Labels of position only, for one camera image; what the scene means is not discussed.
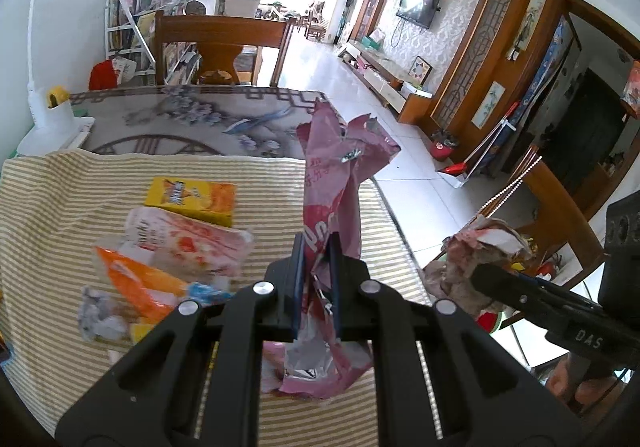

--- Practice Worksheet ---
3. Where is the person's right hand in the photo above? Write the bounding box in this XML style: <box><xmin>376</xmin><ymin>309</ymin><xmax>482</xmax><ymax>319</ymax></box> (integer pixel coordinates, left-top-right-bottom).
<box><xmin>545</xmin><ymin>352</ymin><xmax>628</xmax><ymax>422</ymax></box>

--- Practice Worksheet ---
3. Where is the small blue white wrapper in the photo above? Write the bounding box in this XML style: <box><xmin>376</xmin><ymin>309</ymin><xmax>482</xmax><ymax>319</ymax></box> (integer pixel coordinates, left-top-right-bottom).
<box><xmin>187</xmin><ymin>279</ymin><xmax>236</xmax><ymax>304</ymax></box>

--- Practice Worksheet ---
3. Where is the white wooden television cabinet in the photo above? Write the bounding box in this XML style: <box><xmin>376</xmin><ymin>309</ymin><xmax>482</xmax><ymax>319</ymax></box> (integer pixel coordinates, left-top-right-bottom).
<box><xmin>339</xmin><ymin>40</ymin><xmax>434</xmax><ymax>125</ymax></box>

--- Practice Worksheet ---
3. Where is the tall painted wall panel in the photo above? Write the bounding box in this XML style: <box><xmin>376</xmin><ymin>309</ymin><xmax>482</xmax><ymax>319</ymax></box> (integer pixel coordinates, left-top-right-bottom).
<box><xmin>515</xmin><ymin>0</ymin><xmax>547</xmax><ymax>54</ymax></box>

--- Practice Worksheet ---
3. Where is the small red floor bin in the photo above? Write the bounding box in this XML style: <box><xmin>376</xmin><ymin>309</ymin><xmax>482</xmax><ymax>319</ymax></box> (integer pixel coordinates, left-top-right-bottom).
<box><xmin>429</xmin><ymin>130</ymin><xmax>461</xmax><ymax>162</ymax></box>

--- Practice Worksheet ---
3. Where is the yellow cardboard box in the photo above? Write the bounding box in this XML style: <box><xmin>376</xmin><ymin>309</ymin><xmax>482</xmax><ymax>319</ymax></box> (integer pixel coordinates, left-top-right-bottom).
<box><xmin>144</xmin><ymin>177</ymin><xmax>237</xmax><ymax>228</ymax></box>

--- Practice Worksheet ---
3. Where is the white book rack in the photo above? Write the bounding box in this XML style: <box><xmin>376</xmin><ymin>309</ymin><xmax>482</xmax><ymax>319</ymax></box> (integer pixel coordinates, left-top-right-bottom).
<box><xmin>102</xmin><ymin>0</ymin><xmax>202</xmax><ymax>88</ymax></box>

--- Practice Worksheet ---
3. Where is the white beaded chair strap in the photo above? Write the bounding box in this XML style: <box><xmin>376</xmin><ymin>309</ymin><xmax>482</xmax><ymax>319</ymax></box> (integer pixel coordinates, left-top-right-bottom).
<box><xmin>481</xmin><ymin>150</ymin><xmax>544</xmax><ymax>219</ymax></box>

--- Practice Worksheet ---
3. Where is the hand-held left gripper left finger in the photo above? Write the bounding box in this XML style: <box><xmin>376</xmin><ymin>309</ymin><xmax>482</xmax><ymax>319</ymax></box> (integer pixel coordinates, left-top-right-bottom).
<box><xmin>54</xmin><ymin>232</ymin><xmax>307</xmax><ymax>447</ymax></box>

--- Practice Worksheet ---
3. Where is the white desk lamp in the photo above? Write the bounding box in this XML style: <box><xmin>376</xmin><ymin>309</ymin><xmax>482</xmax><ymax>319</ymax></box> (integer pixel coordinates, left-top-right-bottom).
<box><xmin>0</xmin><ymin>0</ymin><xmax>97</xmax><ymax>159</ymax></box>

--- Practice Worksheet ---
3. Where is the wooden dining chair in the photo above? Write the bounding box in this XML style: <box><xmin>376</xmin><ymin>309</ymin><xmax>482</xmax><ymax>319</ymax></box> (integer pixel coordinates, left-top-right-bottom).
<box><xmin>152</xmin><ymin>10</ymin><xmax>296</xmax><ymax>88</ymax></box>

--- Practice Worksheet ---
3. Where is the floral grey tablecloth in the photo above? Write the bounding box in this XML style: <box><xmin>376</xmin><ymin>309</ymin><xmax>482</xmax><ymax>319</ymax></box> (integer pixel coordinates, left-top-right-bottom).
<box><xmin>67</xmin><ymin>84</ymin><xmax>351</xmax><ymax>163</ymax></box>

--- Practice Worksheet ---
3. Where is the white round appliance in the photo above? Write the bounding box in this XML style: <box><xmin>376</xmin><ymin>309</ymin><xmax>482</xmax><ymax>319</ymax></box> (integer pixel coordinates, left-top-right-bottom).
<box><xmin>182</xmin><ymin>0</ymin><xmax>219</xmax><ymax>17</ymax></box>

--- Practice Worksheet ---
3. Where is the wall television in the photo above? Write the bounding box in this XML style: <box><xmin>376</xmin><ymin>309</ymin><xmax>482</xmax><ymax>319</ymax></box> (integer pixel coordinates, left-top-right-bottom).
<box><xmin>396</xmin><ymin>0</ymin><xmax>437</xmax><ymax>30</ymax></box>

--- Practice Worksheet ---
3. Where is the red bucket with green rim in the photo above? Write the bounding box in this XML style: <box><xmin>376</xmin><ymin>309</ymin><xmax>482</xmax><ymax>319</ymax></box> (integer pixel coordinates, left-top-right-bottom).
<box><xmin>477</xmin><ymin>309</ymin><xmax>507</xmax><ymax>334</ymax></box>

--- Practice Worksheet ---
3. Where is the small yellow wrapper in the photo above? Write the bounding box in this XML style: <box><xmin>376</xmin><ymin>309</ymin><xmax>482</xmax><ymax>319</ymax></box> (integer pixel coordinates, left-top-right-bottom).
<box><xmin>129</xmin><ymin>322</ymin><xmax>159</xmax><ymax>343</ymax></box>

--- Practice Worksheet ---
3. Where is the long-handled broom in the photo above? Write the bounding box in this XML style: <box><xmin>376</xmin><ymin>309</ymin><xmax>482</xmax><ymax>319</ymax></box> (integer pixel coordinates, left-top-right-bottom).
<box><xmin>462</xmin><ymin>102</ymin><xmax>523</xmax><ymax>178</ymax></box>

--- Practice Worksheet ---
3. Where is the red cloth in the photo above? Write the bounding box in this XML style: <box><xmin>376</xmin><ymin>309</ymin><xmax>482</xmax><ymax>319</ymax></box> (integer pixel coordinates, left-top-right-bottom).
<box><xmin>89</xmin><ymin>60</ymin><xmax>121</xmax><ymax>91</ymax></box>

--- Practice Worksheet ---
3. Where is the blue door poster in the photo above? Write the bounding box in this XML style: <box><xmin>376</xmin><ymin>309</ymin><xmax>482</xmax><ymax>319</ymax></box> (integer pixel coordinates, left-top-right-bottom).
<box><xmin>520</xmin><ymin>14</ymin><xmax>582</xmax><ymax>129</ymax></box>

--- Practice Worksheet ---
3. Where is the orange plastic wrapper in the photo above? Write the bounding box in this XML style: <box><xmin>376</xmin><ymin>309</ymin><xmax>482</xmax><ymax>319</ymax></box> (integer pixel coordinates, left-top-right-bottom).
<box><xmin>95</xmin><ymin>247</ymin><xmax>192</xmax><ymax>324</ymax></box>

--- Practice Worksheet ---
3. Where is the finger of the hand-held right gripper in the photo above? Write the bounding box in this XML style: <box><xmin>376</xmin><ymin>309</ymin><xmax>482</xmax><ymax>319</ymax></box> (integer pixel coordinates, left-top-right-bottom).
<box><xmin>470</xmin><ymin>263</ymin><xmax>551</xmax><ymax>329</ymax></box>
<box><xmin>512</xmin><ymin>269</ymin><xmax>608</xmax><ymax>315</ymax></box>

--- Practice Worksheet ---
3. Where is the beige striped cloth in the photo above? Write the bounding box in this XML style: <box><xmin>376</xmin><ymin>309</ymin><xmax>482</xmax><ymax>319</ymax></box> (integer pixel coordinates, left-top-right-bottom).
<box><xmin>0</xmin><ymin>150</ymin><xmax>437</xmax><ymax>437</ymax></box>

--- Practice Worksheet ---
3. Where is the short painted wall panel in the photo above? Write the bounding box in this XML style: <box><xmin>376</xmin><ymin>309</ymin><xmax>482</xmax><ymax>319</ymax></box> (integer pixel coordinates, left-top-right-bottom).
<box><xmin>472</xmin><ymin>81</ymin><xmax>506</xmax><ymax>129</ymax></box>

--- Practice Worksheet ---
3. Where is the crumpled silver white wrapper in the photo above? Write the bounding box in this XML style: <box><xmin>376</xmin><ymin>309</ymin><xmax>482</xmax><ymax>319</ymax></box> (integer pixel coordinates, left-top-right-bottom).
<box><xmin>77</xmin><ymin>287</ymin><xmax>134</xmax><ymax>344</ymax></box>

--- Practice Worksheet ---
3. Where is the white pink plastic wrapper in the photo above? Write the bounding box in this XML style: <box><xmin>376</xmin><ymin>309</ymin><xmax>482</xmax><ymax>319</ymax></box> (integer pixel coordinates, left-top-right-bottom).
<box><xmin>122</xmin><ymin>207</ymin><xmax>254</xmax><ymax>279</ymax></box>

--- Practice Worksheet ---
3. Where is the pink plastic snack bag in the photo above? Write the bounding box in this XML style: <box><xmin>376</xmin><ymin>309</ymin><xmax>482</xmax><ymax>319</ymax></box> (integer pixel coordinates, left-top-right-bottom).
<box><xmin>262</xmin><ymin>97</ymin><xmax>403</xmax><ymax>400</ymax></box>

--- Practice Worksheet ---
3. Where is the patterned square picture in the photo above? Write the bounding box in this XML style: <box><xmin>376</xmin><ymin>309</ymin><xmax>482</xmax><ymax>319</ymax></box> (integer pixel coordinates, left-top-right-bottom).
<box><xmin>410</xmin><ymin>56</ymin><xmax>434</xmax><ymax>86</ymax></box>

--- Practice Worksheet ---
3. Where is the round wooden chair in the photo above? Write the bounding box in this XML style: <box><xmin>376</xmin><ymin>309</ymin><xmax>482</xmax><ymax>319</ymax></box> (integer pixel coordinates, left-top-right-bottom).
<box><xmin>480</xmin><ymin>147</ymin><xmax>609</xmax><ymax>328</ymax></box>

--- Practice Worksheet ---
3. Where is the red dustpan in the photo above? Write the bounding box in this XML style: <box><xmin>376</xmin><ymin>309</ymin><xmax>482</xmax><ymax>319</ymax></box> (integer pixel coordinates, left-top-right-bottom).
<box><xmin>435</xmin><ymin>162</ymin><xmax>472</xmax><ymax>189</ymax></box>

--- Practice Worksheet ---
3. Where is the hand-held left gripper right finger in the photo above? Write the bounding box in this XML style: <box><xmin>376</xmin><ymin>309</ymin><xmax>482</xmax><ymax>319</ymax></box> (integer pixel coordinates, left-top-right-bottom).
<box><xmin>325</xmin><ymin>231</ymin><xmax>584</xmax><ymax>447</ymax></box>

